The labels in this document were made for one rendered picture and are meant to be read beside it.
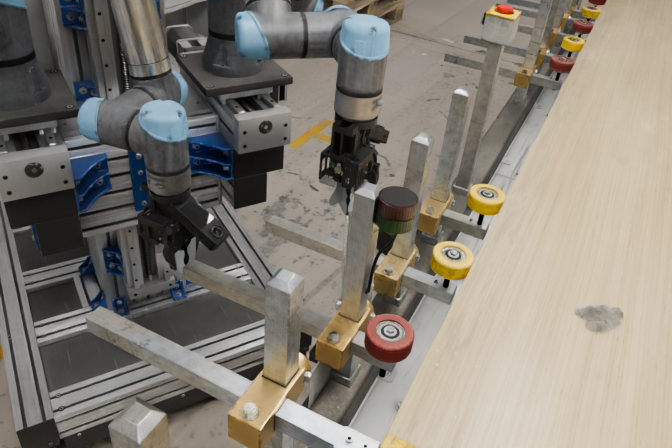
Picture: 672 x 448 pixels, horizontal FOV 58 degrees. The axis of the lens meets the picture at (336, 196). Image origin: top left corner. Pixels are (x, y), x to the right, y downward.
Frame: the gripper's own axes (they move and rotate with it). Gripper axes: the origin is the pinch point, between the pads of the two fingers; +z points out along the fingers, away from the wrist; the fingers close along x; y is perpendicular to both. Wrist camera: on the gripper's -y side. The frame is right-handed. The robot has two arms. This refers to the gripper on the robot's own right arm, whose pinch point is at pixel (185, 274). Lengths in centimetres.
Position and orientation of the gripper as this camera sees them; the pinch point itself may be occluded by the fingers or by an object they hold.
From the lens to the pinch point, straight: 122.8
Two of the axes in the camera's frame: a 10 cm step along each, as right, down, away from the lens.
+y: -8.9, -3.2, 3.3
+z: -0.8, 8.2, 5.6
